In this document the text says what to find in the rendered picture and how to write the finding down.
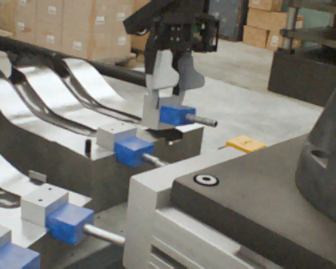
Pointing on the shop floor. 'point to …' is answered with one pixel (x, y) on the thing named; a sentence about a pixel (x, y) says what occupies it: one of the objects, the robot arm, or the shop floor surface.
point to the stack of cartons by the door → (267, 25)
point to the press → (310, 54)
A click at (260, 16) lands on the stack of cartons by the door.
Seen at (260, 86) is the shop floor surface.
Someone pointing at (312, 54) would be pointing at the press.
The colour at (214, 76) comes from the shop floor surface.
